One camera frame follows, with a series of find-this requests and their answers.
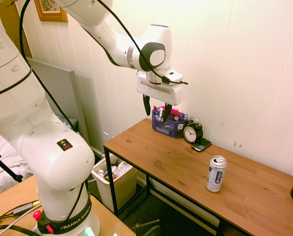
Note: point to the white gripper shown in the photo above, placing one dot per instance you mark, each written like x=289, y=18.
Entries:
x=161, y=94

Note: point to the white drink can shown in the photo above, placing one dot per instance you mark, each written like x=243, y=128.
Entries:
x=216, y=174

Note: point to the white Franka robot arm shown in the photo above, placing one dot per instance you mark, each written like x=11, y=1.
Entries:
x=50, y=159

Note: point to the white trash bin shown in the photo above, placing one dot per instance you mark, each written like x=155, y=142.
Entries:
x=122, y=189

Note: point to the red pen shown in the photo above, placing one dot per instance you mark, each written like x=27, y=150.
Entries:
x=155, y=108

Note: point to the pink sticky notes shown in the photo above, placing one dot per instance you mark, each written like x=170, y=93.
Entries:
x=175, y=111

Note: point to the purple desk organizer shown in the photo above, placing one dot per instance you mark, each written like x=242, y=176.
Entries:
x=172, y=129

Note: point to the black alarm clock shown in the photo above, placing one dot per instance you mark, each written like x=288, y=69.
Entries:
x=191, y=132

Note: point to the black mobile phone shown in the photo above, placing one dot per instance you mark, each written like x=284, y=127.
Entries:
x=201, y=145

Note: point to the snack wrapper with label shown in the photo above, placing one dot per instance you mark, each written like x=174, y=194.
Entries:
x=122, y=168

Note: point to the grey headboard panel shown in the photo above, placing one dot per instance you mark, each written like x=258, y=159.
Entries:
x=60, y=86

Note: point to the black table clamp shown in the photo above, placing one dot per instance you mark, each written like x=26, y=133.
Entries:
x=146, y=225

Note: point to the white patterned bedding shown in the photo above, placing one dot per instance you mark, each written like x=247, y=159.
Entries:
x=6, y=167

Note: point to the window blind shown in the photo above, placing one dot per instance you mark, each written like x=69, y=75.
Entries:
x=12, y=27

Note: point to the ethernet adapter dongle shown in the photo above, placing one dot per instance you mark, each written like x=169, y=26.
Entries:
x=23, y=209

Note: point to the fibreboard robot mounting table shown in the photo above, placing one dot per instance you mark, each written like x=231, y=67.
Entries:
x=10, y=196

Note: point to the wooden table black frame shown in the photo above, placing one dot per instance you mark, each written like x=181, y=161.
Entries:
x=185, y=167

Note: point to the wooden picture frame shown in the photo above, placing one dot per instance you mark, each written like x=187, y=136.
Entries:
x=51, y=14

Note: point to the black camera stand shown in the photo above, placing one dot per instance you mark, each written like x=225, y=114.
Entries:
x=3, y=166

